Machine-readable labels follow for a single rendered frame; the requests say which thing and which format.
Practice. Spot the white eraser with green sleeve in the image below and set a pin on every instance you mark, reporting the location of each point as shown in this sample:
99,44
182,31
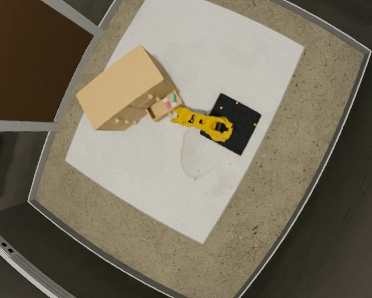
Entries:
173,100

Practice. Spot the tan wooden chest of drawers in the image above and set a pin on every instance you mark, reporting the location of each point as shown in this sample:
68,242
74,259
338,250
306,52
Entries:
119,85

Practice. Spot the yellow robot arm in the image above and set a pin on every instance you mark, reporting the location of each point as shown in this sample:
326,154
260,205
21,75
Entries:
189,120

